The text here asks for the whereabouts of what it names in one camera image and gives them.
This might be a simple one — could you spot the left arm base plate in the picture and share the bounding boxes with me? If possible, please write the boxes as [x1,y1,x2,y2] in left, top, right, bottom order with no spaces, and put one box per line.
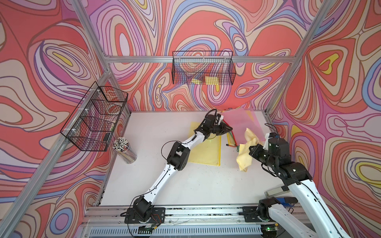
[120,207,166,225]

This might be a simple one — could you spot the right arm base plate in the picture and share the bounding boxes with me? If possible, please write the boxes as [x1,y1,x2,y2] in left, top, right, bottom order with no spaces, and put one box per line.
[238,206,275,223]

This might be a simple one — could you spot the pale yellow document bag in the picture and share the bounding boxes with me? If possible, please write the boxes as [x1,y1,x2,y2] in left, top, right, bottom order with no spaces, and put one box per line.
[188,134,221,167]

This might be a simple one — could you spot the black wire basket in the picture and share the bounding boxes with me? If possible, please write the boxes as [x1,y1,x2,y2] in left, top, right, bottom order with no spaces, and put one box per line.
[172,50,237,85]
[60,82,128,152]

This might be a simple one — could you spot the black wire basket back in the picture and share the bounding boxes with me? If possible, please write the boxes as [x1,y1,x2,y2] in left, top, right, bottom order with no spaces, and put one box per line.
[172,50,237,85]

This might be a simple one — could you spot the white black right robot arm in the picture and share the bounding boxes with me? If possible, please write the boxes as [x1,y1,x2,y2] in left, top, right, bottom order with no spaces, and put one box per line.
[249,132,349,238]

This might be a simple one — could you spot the yellow microfiber cloth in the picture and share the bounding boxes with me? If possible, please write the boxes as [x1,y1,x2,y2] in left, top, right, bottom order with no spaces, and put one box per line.
[236,128,260,172]

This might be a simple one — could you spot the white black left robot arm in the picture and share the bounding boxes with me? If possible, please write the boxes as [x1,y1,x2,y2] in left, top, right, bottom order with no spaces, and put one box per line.
[131,109,233,222]

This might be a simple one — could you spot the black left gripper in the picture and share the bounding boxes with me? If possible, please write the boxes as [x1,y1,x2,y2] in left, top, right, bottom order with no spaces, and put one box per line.
[208,122,233,135]

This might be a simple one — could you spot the black wire basket left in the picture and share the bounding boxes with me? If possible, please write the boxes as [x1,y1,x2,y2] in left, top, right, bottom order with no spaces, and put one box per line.
[60,82,128,152]

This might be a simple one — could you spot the yellow sticky notes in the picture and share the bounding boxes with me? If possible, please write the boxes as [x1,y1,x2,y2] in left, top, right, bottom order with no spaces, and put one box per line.
[190,76,220,85]

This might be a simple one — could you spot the blue grey stapler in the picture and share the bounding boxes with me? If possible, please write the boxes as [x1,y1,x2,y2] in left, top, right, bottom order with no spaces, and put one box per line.
[264,187,299,207]

